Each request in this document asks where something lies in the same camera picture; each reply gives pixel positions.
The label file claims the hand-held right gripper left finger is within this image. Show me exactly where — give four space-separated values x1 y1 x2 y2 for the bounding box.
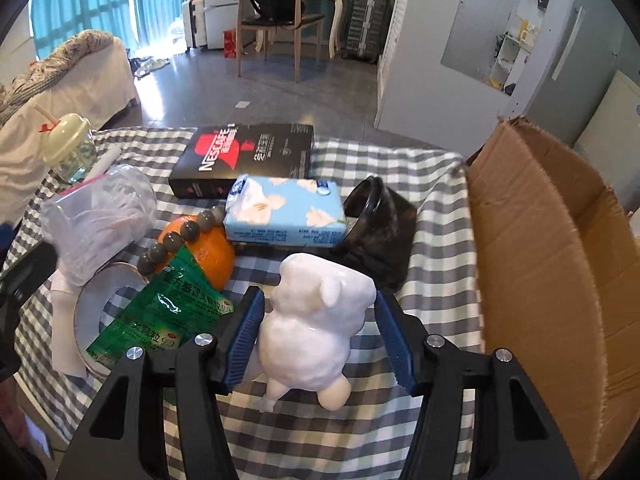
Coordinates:
55 286 266 480

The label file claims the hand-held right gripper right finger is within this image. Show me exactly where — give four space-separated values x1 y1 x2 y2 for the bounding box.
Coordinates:
374 290 583 480

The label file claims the white ceramic animal figurine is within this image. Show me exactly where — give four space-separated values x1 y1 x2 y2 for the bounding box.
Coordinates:
259 252 377 412

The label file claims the white tape roll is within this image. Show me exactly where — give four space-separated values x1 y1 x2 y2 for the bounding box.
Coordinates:
74 261 151 378

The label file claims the clear plastic jar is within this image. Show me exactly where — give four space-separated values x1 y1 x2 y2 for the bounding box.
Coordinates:
40 166 158 287

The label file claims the green medicine packet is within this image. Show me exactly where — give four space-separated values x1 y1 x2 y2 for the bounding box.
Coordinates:
86 246 235 368

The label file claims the orange fruit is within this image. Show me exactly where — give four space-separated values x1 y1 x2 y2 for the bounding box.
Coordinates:
156 214 236 292

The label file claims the black glossy cup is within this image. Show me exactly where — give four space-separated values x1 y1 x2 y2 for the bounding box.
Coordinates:
341 176 418 292

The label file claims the grey bead bracelet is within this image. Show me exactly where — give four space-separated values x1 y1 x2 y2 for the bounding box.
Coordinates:
137 210 227 276

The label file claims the blue flowered tissue pack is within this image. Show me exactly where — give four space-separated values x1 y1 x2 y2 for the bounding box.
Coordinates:
223 174 349 248

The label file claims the brown cardboard box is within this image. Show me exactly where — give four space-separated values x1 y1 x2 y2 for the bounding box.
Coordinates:
465 116 640 480

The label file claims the grey checked tablecloth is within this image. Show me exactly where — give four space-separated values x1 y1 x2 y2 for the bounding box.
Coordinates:
0 125 483 480

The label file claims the glass cup with dome lid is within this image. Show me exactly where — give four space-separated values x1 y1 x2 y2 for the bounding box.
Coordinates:
33 102 98 184

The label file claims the black and red coffee box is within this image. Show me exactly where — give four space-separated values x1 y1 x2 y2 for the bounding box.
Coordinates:
168 123 315 199

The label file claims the white bed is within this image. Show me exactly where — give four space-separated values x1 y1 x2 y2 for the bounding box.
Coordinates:
0 35 139 221

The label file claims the grey knitted blanket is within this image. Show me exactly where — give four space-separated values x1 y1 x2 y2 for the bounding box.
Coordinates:
0 30 119 126

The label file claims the teal curtain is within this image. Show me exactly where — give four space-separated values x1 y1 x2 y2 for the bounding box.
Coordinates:
30 0 188 61

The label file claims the white suitcase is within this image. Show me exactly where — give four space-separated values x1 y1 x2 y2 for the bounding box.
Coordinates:
181 0 206 49

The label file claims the large white fridge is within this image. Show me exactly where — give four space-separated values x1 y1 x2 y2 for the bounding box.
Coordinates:
572 70 640 221

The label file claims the white kitchen shelf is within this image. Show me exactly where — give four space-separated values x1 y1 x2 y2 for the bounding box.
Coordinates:
487 30 537 97

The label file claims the small white fridge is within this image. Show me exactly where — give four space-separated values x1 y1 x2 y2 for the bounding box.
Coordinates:
202 0 247 51

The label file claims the wooden chair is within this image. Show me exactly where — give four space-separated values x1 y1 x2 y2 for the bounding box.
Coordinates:
235 0 326 84

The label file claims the grey drawer tower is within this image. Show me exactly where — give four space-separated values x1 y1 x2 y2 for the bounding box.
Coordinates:
344 0 391 65

